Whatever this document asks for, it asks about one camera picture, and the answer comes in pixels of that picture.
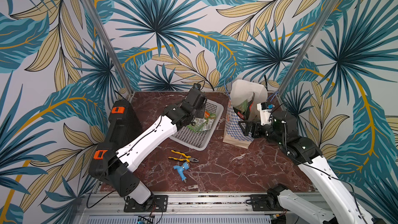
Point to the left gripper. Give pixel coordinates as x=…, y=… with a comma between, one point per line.
x=202, y=110

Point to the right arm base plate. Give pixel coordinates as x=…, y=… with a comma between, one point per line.
x=262, y=203

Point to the aluminium frame post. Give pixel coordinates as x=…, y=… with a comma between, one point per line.
x=97, y=23
x=308, y=27

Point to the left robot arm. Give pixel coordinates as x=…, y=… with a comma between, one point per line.
x=173, y=118

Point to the checkered paper bag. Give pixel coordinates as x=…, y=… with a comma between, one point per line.
x=242, y=90

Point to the left aluminium frame post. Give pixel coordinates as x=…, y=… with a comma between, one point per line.
x=97, y=23

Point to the right aluminium frame post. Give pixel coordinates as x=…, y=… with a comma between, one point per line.
x=308, y=27

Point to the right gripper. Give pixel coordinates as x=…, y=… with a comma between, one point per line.
x=249, y=127

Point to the black orange tool case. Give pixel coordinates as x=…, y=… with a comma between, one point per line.
x=124, y=128

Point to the white plastic basket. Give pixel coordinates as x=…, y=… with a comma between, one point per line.
x=199, y=141

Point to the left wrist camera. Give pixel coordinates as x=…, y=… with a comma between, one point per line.
x=197, y=86

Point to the aluminium front rail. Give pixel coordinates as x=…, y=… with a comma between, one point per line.
x=184, y=208

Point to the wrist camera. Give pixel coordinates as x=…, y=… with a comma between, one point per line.
x=265, y=111
x=197, y=86

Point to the yellow black pliers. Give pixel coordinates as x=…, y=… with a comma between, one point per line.
x=183, y=157

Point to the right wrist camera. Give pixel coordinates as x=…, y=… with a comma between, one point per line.
x=265, y=111

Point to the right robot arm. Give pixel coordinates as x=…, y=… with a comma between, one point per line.
x=281, y=128

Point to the orange green soup packet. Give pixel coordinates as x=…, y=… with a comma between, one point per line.
x=203, y=124

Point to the blue plastic fitting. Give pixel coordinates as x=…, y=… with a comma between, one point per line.
x=180, y=170

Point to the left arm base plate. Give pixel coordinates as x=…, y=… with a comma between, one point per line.
x=155, y=204

